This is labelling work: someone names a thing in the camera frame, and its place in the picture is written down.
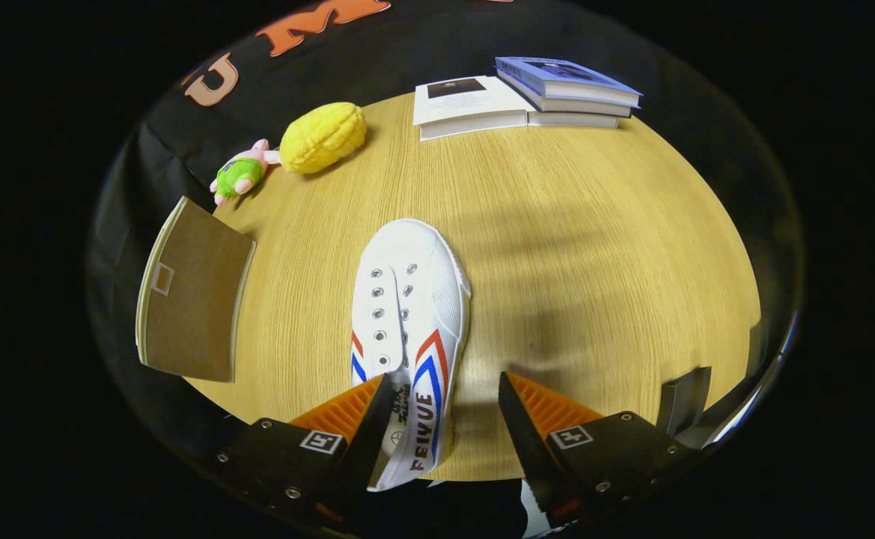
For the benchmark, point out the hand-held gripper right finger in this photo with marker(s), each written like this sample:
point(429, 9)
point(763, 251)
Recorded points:
point(527, 442)

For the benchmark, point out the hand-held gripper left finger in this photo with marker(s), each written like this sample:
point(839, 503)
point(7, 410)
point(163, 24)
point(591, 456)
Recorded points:
point(370, 442)

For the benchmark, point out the white canvas shoe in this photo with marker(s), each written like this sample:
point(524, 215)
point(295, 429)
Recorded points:
point(415, 299)

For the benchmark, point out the brown fabric storage box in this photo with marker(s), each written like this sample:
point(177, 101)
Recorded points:
point(197, 299)

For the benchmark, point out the green and pink plush toy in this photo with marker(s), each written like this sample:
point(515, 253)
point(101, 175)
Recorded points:
point(239, 176)

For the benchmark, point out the yellow plush toy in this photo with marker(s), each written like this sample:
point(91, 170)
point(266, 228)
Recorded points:
point(323, 138)

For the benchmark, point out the white book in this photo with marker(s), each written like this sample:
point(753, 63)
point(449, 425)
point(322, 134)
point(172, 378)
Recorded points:
point(459, 105)

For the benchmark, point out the blue book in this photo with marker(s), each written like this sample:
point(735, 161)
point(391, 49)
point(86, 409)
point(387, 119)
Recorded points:
point(564, 82)

